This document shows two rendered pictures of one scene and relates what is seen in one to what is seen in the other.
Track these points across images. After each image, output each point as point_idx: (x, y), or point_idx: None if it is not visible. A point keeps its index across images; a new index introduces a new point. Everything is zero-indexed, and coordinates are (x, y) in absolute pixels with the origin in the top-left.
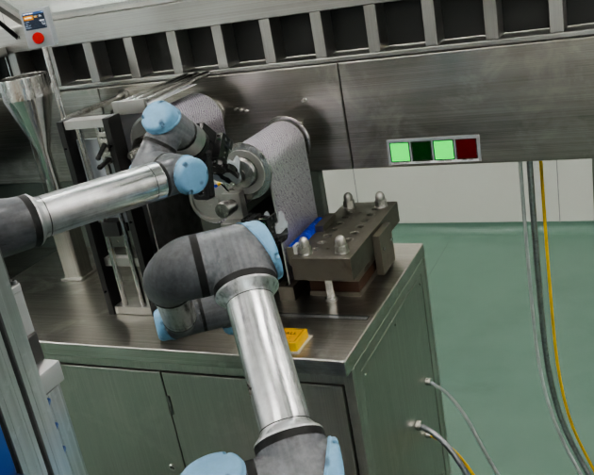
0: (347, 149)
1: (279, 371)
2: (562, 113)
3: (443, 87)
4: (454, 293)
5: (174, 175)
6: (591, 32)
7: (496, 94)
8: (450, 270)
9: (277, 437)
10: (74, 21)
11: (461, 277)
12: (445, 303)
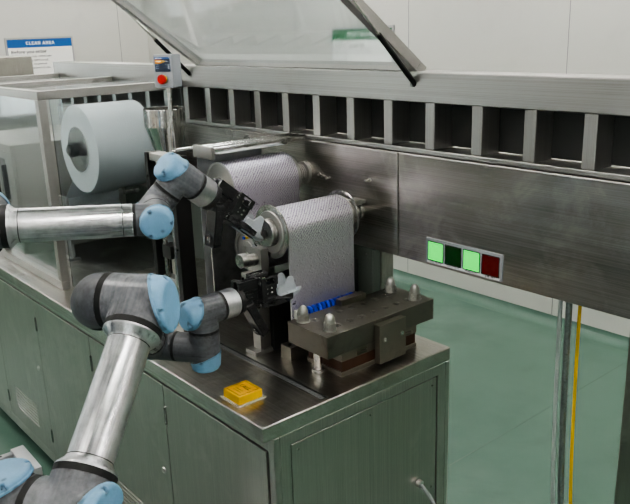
0: (396, 236)
1: (100, 411)
2: (580, 256)
3: (479, 198)
4: (596, 413)
5: (139, 219)
6: (619, 178)
7: (523, 219)
8: (609, 388)
9: (60, 465)
10: (225, 69)
11: (615, 400)
12: (578, 420)
